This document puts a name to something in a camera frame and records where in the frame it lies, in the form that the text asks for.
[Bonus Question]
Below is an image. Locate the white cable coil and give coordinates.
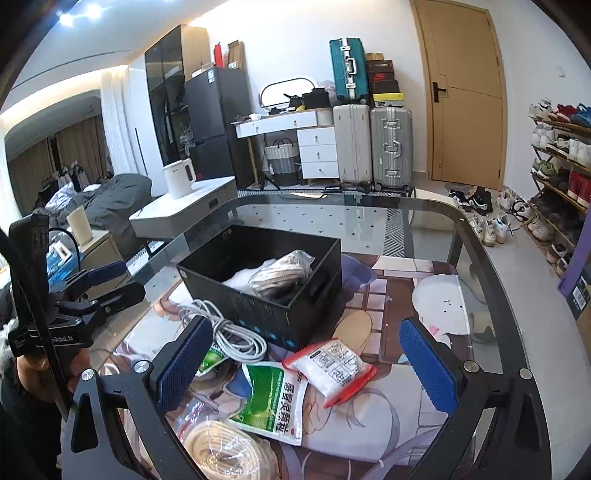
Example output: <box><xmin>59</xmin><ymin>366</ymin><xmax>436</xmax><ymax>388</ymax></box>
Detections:
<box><xmin>174</xmin><ymin>299</ymin><xmax>269</xmax><ymax>361</ymax></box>

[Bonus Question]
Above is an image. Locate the stack of shoe boxes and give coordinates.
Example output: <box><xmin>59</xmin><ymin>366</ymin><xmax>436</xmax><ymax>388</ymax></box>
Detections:
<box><xmin>365</xmin><ymin>53</ymin><xmax>404</xmax><ymax>109</ymax></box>

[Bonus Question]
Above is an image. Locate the white suitcase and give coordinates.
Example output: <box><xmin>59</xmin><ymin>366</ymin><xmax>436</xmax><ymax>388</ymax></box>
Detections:
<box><xmin>332</xmin><ymin>104</ymin><xmax>373</xmax><ymax>185</ymax></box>

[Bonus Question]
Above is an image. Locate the woven basket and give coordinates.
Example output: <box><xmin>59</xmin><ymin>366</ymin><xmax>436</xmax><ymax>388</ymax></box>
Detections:
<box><xmin>264</xmin><ymin>140</ymin><xmax>301</xmax><ymax>174</ymax></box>

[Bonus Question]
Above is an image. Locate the silver suitcase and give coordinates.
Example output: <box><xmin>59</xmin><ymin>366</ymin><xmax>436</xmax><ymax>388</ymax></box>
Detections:
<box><xmin>370</xmin><ymin>107</ymin><xmax>414</xmax><ymax>189</ymax></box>

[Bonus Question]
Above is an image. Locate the white side table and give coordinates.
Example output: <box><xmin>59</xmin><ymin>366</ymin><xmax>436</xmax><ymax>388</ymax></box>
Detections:
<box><xmin>129</xmin><ymin>178</ymin><xmax>238</xmax><ymax>239</ymax></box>

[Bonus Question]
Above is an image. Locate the dark grey duvet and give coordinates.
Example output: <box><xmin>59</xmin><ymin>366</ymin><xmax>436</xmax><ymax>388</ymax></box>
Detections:
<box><xmin>76</xmin><ymin>173</ymin><xmax>153</xmax><ymax>232</ymax></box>

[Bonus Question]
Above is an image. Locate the grey patterned rug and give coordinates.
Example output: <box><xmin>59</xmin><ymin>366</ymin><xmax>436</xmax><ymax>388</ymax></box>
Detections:
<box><xmin>238</xmin><ymin>187</ymin><xmax>416</xmax><ymax>257</ymax></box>

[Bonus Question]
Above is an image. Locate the bagged grey rope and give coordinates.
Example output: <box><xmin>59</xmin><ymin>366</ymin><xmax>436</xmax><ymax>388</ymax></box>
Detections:
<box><xmin>249</xmin><ymin>250</ymin><xmax>316</xmax><ymax>298</ymax></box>

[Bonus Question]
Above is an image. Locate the wooden door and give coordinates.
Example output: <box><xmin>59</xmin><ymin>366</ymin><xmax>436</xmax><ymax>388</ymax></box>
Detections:
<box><xmin>410</xmin><ymin>0</ymin><xmax>505</xmax><ymax>190</ymax></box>

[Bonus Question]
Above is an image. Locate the small green packet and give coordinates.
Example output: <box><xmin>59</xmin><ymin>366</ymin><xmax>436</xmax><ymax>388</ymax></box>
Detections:
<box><xmin>196</xmin><ymin>339</ymin><xmax>232</xmax><ymax>377</ymax></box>

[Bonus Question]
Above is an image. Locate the brown curtain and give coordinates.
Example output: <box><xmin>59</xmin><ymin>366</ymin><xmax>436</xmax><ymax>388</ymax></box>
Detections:
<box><xmin>9</xmin><ymin>115</ymin><xmax>109</xmax><ymax>199</ymax></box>

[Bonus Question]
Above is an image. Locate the red-edged white packet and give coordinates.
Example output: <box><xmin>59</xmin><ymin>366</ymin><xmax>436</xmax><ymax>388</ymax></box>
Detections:
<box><xmin>281</xmin><ymin>339</ymin><xmax>377</xmax><ymax>409</ymax></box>

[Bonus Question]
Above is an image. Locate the teal suitcase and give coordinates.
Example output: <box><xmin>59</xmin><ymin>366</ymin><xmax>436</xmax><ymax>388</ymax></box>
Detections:
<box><xmin>329</xmin><ymin>38</ymin><xmax>370</xmax><ymax>104</ymax></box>

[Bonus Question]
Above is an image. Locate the oval vanity mirror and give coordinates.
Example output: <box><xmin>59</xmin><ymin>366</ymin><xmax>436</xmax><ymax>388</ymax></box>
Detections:
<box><xmin>259</xmin><ymin>77</ymin><xmax>316</xmax><ymax>112</ymax></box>

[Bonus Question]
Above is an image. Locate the black refrigerator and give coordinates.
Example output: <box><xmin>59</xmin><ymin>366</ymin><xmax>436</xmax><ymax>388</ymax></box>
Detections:
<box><xmin>184</xmin><ymin>67</ymin><xmax>254</xmax><ymax>185</ymax></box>

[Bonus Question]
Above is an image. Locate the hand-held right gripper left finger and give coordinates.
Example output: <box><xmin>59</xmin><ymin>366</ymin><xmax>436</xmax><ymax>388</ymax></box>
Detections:
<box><xmin>60</xmin><ymin>315</ymin><xmax>215</xmax><ymax>480</ymax></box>

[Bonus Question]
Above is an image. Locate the white soft packet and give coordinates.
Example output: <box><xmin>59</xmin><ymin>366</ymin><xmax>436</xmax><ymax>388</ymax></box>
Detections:
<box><xmin>221</xmin><ymin>259</ymin><xmax>278</xmax><ymax>292</ymax></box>

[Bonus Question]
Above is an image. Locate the pile of light clothes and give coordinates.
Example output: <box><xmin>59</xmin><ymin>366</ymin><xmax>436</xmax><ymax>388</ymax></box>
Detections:
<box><xmin>34</xmin><ymin>182</ymin><xmax>88</xmax><ymax>217</ymax></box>

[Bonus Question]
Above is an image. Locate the black cardboard box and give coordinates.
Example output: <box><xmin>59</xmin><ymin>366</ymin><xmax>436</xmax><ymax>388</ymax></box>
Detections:
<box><xmin>176</xmin><ymin>224</ymin><xmax>343</xmax><ymax>352</ymax></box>

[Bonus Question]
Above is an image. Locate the dark glass wardrobe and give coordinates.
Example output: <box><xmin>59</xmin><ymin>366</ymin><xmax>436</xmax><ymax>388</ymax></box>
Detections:
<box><xmin>144</xmin><ymin>24</ymin><xmax>211</xmax><ymax>169</ymax></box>

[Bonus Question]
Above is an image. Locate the shoe rack with shoes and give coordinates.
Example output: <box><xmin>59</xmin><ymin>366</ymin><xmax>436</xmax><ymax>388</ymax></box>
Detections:
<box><xmin>527</xmin><ymin>99</ymin><xmax>591</xmax><ymax>278</ymax></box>

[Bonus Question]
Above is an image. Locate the clothes rack with garments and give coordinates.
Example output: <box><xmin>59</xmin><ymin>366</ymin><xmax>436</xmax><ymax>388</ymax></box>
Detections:
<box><xmin>46</xmin><ymin>161</ymin><xmax>86</xmax><ymax>192</ymax></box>

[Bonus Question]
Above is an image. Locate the person's left hand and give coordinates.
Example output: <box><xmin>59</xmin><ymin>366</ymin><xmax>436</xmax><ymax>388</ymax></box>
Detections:
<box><xmin>15</xmin><ymin>350</ymin><xmax>92</xmax><ymax>403</ymax></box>

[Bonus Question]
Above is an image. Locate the black bag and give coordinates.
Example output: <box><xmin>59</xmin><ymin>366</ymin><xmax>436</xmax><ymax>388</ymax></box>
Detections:
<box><xmin>301</xmin><ymin>88</ymin><xmax>331</xmax><ymax>112</ymax></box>

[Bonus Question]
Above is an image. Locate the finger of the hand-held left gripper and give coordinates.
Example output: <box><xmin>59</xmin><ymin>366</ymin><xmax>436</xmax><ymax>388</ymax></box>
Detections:
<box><xmin>50</xmin><ymin>260</ymin><xmax>129</xmax><ymax>302</ymax></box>
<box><xmin>59</xmin><ymin>281</ymin><xmax>147</xmax><ymax>325</ymax></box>

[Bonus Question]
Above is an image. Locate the green white medicine packet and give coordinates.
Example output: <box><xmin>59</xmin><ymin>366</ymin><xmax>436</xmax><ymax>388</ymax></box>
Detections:
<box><xmin>228</xmin><ymin>361</ymin><xmax>309</xmax><ymax>448</ymax></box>

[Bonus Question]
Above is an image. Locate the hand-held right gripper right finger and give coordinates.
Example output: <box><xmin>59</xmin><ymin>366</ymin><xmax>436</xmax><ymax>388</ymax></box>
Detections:
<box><xmin>398</xmin><ymin>318</ymin><xmax>552</xmax><ymax>480</ymax></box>

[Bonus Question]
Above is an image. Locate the blue packet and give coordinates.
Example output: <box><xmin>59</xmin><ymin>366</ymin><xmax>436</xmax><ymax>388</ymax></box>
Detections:
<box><xmin>46</xmin><ymin>244</ymin><xmax>81</xmax><ymax>282</ymax></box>

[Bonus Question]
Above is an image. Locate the white vanity desk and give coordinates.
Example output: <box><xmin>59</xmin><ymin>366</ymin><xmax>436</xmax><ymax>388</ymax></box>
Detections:
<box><xmin>235</xmin><ymin>111</ymin><xmax>340</xmax><ymax>188</ymax></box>

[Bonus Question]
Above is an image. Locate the purple cardboard box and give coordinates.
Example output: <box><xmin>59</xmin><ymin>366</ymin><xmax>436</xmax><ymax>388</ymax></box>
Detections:
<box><xmin>557</xmin><ymin>249</ymin><xmax>591</xmax><ymax>319</ymax></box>

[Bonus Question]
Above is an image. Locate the beige bedside cabinet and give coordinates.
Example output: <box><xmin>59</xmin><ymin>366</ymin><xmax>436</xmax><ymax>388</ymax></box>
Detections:
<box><xmin>78</xmin><ymin>228</ymin><xmax>123</xmax><ymax>278</ymax></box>

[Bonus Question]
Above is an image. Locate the cream cylindrical container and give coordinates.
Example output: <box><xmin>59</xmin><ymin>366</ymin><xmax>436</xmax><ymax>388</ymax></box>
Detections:
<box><xmin>66</xmin><ymin>205</ymin><xmax>95</xmax><ymax>245</ymax></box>

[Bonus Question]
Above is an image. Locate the pile of sneakers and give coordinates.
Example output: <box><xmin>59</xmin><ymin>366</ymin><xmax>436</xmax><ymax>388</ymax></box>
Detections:
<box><xmin>445</xmin><ymin>182</ymin><xmax>534</xmax><ymax>247</ymax></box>

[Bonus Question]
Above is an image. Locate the person's left forearm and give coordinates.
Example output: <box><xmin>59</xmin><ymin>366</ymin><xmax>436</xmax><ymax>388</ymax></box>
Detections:
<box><xmin>0</xmin><ymin>323</ymin><xmax>70</xmax><ymax>480</ymax></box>

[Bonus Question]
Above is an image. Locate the white electric kettle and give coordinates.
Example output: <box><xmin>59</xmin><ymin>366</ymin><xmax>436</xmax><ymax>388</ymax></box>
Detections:
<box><xmin>162</xmin><ymin>159</ymin><xmax>197</xmax><ymax>200</ymax></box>

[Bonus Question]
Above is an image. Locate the bagged white rope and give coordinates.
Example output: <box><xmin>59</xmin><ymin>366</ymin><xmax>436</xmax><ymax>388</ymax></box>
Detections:
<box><xmin>174</xmin><ymin>406</ymin><xmax>278</xmax><ymax>480</ymax></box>

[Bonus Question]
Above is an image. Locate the printed cartoon table mat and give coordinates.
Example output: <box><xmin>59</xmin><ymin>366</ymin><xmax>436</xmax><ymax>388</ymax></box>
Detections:
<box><xmin>90</xmin><ymin>254</ymin><xmax>504</xmax><ymax>480</ymax></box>

